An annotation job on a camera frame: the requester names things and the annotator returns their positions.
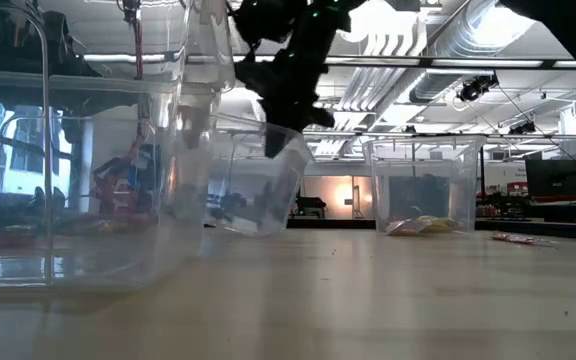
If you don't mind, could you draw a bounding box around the black aluminium table frame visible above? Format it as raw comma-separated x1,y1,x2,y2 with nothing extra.
287,217,576,240

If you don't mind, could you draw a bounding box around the black wall monitor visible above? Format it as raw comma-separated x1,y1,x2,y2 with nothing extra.
524,158,576,201

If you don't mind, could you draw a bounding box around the black ceiling spotlight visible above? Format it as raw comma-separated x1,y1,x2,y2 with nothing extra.
507,119,538,136
457,73,500,104

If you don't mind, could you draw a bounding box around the clear plastic bin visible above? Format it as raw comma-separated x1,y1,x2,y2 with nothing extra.
0,0,238,294
361,133,488,236
202,112,315,239

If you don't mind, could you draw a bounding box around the large paned window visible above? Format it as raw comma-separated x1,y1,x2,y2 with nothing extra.
0,97,77,211

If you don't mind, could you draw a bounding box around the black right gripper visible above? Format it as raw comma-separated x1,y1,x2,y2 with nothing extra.
235,52,338,160

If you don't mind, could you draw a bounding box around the silver ceiling air duct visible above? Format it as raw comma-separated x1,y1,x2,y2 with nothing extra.
410,0,539,104

